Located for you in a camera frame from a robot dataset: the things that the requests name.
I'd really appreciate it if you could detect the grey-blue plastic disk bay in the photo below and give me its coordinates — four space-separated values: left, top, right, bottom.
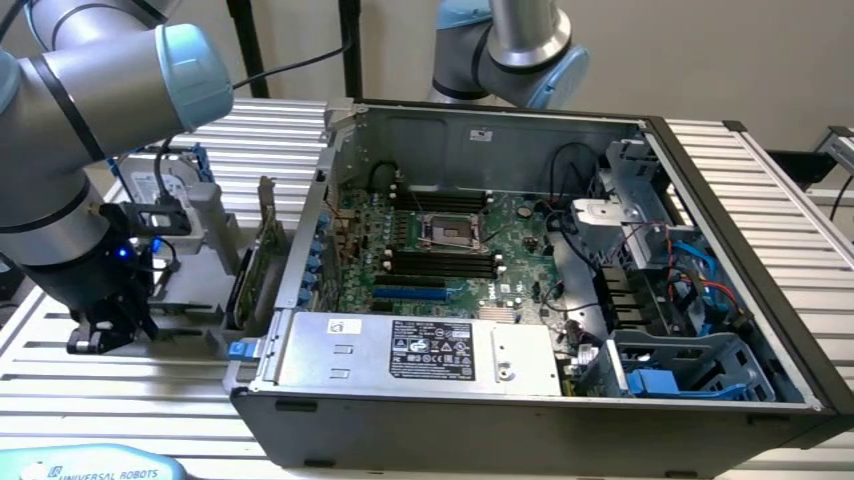
601 328 780 403

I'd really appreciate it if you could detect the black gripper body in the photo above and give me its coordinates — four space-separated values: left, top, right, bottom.
11 239 153 329

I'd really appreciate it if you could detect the black looped case cable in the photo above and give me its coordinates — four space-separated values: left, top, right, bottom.
547 141 605 236

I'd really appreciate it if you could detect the blue data wire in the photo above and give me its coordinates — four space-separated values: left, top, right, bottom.
669 240 723 341

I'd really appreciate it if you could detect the short black expansion slot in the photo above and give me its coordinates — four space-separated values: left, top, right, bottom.
369 299 442 314

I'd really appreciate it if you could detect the short black power cable loop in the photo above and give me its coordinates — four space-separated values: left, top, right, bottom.
369 160 398 192

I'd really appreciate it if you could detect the green motherboard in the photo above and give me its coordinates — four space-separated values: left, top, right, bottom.
324 185 601 396

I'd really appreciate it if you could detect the blue expansion slot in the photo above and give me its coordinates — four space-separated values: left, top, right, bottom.
370 285 446 300

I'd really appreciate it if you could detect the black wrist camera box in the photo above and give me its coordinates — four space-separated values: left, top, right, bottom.
98 199 196 239

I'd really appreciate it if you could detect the blue Universal Robots joint cap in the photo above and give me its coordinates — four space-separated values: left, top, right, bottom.
0 442 185 480

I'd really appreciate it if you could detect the small silver chipset heatsink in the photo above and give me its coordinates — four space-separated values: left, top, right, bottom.
474 305 523 325

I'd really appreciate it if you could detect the green graphics card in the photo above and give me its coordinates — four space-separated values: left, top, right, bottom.
224 174 284 332

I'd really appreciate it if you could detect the black stand pole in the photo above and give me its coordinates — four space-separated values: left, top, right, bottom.
334 0 365 100
224 0 270 100

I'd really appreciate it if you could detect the silver metal drive cage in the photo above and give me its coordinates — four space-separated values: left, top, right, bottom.
569 138 699 274

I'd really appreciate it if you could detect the grey parts rack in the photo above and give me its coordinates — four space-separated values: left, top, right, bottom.
136 182 289 362

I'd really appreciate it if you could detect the black block beside table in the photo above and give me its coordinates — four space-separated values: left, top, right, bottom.
764 148 829 192

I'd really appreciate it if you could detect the long black camera cable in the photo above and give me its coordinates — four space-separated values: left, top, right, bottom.
150 0 358 206

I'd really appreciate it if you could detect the black open PC case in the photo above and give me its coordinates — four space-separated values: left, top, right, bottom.
228 97 854 472

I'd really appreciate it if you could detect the silver power supply unit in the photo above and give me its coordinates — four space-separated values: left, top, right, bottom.
264 310 563 398

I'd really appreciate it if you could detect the hard disk in blue caddy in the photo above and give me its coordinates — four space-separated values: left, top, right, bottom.
106 143 216 211

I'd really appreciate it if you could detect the red data wire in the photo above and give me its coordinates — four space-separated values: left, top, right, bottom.
692 279 743 331

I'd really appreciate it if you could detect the CPU socket with metal frame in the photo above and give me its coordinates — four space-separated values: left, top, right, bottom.
410 211 486 255

